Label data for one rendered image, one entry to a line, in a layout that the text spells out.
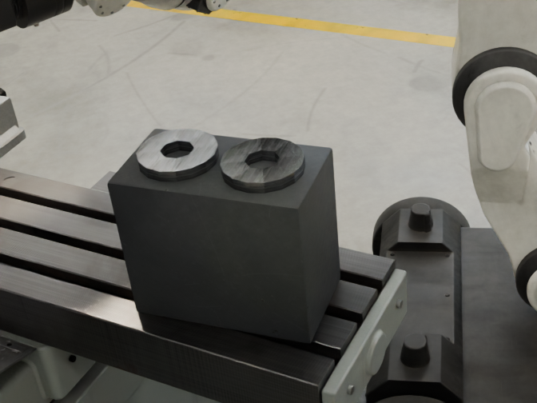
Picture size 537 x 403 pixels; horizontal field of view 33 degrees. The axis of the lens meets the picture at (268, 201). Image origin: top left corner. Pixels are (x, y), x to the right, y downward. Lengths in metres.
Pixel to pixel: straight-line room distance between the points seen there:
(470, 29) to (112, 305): 0.60
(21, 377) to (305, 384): 0.42
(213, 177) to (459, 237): 0.88
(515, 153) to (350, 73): 2.33
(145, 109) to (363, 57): 0.90
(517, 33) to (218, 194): 0.53
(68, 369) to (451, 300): 0.68
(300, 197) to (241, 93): 2.63
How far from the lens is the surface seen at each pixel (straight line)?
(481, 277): 1.70
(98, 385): 1.38
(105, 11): 1.27
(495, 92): 1.29
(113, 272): 1.18
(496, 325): 1.61
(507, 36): 1.31
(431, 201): 1.84
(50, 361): 1.24
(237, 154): 0.98
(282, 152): 0.98
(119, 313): 1.12
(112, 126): 3.47
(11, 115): 1.51
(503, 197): 1.43
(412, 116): 3.32
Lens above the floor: 1.65
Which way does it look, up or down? 35 degrees down
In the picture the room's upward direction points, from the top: 6 degrees counter-clockwise
